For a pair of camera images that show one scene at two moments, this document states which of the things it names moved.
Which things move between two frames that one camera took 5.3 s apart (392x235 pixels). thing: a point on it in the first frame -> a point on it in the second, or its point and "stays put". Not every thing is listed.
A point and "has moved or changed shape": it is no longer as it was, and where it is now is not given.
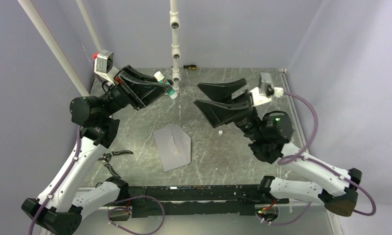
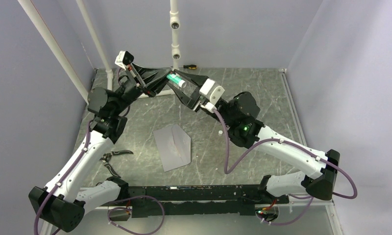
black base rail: x=232 y=199 stays put
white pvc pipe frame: x=61 y=58 stays put
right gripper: x=219 y=113 -> x=194 y=102
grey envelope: x=174 y=146 stays put
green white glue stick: x=160 y=78 has moved or changed shape
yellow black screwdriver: x=190 y=66 stays put
